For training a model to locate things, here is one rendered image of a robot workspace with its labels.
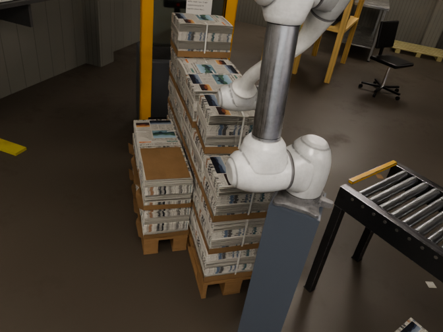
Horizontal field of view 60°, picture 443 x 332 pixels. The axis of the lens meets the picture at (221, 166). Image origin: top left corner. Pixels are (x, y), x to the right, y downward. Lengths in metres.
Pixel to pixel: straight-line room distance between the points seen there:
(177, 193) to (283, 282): 0.90
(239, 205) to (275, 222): 0.43
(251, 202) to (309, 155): 0.64
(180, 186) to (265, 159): 1.07
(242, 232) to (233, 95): 0.83
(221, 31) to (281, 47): 1.56
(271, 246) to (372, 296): 1.27
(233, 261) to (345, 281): 0.86
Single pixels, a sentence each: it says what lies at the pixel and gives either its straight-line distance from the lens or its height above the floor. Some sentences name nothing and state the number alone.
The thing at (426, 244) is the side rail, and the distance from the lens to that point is 1.97.
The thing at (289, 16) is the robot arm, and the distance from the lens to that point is 1.19.
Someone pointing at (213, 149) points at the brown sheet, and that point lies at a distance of 2.04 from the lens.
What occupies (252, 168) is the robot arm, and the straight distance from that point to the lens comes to 1.30.
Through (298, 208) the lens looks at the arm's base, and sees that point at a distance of 1.50.
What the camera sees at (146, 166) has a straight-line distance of 2.33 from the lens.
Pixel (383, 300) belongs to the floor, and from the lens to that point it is 2.77.
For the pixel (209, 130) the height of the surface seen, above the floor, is 0.97.
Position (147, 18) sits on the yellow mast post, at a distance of 3.18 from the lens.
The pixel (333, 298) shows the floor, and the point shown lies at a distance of 2.63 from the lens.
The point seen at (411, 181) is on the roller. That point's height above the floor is 0.80.
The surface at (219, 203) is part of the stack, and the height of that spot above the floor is 0.72.
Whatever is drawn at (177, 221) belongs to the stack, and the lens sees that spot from 2.47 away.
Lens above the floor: 1.91
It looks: 33 degrees down
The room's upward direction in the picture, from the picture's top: 9 degrees clockwise
